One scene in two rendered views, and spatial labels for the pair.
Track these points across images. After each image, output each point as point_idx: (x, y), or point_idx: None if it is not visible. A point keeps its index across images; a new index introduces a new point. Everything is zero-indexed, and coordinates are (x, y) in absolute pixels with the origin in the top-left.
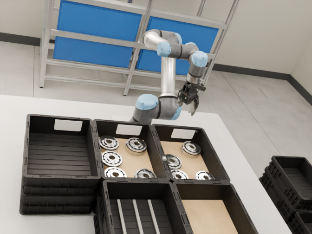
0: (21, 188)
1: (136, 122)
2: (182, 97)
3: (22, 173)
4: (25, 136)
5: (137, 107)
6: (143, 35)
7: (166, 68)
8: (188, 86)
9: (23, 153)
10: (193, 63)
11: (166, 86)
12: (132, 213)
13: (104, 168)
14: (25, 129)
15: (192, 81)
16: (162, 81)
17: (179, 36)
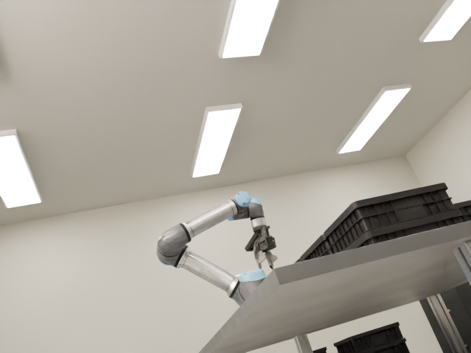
0: (451, 211)
1: (304, 252)
2: (270, 242)
3: (433, 213)
4: (394, 192)
5: (262, 278)
6: (176, 230)
7: (207, 260)
8: (268, 226)
9: (415, 194)
10: (260, 204)
11: (228, 272)
12: None
13: None
14: (382, 195)
15: (265, 223)
16: (219, 271)
17: None
